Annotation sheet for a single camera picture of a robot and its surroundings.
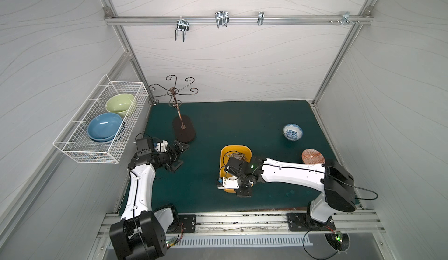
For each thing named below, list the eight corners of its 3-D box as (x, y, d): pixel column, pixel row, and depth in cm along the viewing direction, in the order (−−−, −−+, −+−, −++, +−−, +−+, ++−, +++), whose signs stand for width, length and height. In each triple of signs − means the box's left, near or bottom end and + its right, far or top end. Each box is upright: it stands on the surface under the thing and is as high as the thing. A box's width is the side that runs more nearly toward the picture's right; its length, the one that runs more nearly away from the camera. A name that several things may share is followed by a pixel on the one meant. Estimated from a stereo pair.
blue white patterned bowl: (284, 141, 102) (285, 138, 99) (280, 126, 109) (282, 123, 106) (303, 141, 102) (305, 138, 99) (298, 126, 109) (300, 123, 106)
